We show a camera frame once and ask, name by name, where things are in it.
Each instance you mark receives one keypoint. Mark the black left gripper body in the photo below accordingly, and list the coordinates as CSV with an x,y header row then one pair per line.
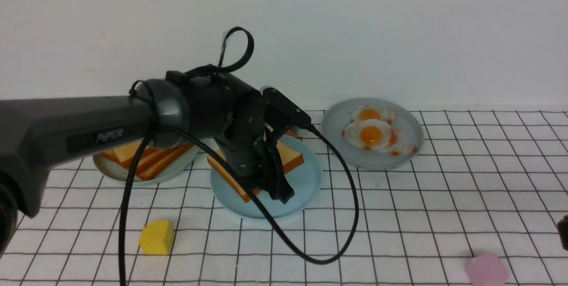
x,y
240,142

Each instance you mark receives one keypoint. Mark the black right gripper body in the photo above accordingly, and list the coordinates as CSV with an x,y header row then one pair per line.
x,y
562,227

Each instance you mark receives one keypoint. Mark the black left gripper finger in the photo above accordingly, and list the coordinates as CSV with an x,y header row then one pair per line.
x,y
273,179

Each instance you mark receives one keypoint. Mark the fried egg toy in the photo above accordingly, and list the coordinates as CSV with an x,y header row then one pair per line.
x,y
371,135

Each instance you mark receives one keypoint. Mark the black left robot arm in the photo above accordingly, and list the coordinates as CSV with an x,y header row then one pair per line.
x,y
39,134

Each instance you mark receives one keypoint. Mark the light blue plate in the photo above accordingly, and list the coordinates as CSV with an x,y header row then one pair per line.
x,y
306,180

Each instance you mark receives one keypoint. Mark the checkered white tablecloth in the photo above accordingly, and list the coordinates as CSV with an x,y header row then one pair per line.
x,y
484,182

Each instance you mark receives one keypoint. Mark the pink foam block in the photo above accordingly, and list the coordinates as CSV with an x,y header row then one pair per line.
x,y
487,270

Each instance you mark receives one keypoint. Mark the green plate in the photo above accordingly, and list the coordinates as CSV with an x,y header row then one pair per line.
x,y
118,174

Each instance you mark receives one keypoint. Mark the grey plate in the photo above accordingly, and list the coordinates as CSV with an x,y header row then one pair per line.
x,y
339,116

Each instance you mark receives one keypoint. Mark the fried egg rear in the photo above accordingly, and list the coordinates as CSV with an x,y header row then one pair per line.
x,y
372,113

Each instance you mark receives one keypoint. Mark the yellow foam block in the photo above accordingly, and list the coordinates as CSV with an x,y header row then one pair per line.
x,y
157,238

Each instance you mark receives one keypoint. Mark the fried egg right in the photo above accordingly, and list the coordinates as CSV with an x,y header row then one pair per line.
x,y
400,145

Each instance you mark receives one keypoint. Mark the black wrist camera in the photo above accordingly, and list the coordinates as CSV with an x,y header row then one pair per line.
x,y
285,113

